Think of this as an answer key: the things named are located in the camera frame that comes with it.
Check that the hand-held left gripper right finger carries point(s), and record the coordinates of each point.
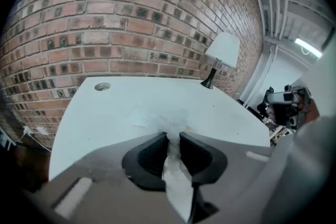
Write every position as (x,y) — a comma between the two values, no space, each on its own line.
(236,173)

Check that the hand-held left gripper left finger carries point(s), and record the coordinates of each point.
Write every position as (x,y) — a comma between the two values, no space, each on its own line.
(105,178)

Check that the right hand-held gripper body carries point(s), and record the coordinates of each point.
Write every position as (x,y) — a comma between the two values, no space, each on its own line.
(278,97)

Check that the white tissue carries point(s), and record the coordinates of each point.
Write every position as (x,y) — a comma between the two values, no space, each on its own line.
(173,178)

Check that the person's right forearm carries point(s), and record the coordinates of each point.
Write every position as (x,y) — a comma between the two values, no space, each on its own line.
(313,112)

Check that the white rectangular table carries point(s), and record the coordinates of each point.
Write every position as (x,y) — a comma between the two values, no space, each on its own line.
(131,102)

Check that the ceiling tube light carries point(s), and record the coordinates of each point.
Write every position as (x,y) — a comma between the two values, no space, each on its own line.
(308,47)

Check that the white shade table lamp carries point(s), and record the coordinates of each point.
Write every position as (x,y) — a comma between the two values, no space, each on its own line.
(225,47)

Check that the white wall socket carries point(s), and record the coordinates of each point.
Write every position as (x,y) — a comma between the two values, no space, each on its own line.
(27,129)
(42,130)

